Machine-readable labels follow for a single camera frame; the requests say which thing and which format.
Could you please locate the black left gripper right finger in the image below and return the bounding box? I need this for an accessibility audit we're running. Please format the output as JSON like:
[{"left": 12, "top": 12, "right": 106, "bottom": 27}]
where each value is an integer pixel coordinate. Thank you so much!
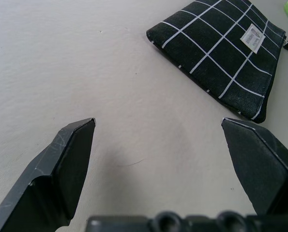
[{"left": 220, "top": 117, "right": 288, "bottom": 215}]

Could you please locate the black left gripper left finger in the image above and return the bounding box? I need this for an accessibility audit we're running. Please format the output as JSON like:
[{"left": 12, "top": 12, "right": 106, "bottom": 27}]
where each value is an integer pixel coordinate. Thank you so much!
[{"left": 0, "top": 117, "right": 96, "bottom": 232}]

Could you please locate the black grid-pattern pouch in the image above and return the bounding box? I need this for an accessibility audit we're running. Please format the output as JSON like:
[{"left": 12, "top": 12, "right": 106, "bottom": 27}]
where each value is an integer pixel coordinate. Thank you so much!
[{"left": 146, "top": 0, "right": 288, "bottom": 125}]

